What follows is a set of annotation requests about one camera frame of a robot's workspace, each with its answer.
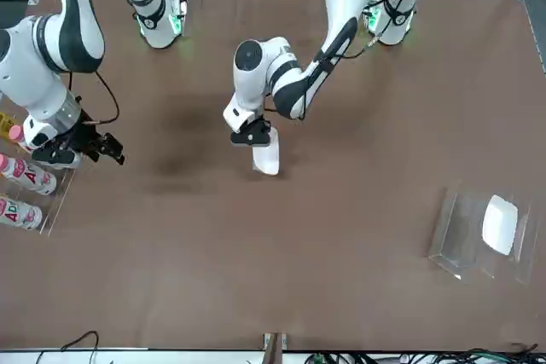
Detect pink cap white bottle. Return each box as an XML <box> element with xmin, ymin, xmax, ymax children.
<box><xmin>0</xmin><ymin>196</ymin><xmax>44</xmax><ymax>231</ymax></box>
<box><xmin>0</xmin><ymin>153</ymin><xmax>58</xmax><ymax>196</ymax></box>
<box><xmin>8</xmin><ymin>124</ymin><xmax>35</xmax><ymax>154</ymax></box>

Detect tangled black cables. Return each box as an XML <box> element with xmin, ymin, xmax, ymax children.
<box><xmin>298</xmin><ymin>341</ymin><xmax>546</xmax><ymax>364</ymax></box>

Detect aluminium camera pole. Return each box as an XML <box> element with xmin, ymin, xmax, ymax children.
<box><xmin>262</xmin><ymin>332</ymin><xmax>288</xmax><ymax>364</ymax></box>

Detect thin black cable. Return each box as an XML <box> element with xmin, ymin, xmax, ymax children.
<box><xmin>59</xmin><ymin>329</ymin><xmax>101</xmax><ymax>353</ymax></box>

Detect clear acrylic bottle shelf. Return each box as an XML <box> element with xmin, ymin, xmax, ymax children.
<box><xmin>0</xmin><ymin>123</ymin><xmax>86</xmax><ymax>238</ymax></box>

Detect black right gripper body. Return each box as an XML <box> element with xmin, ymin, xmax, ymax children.
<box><xmin>32</xmin><ymin>111</ymin><xmax>108</xmax><ymax>168</ymax></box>

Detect clear plastic holder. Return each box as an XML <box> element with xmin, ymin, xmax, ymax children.
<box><xmin>427</xmin><ymin>180</ymin><xmax>539</xmax><ymax>288</ymax></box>

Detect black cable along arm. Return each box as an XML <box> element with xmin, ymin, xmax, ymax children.
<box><xmin>67</xmin><ymin>69</ymin><xmax>121</xmax><ymax>127</ymax></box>
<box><xmin>298</xmin><ymin>0</ymin><xmax>392</xmax><ymax>123</ymax></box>

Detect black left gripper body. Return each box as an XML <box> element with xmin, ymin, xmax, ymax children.
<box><xmin>229</xmin><ymin>118</ymin><xmax>273</xmax><ymax>148</ymax></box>

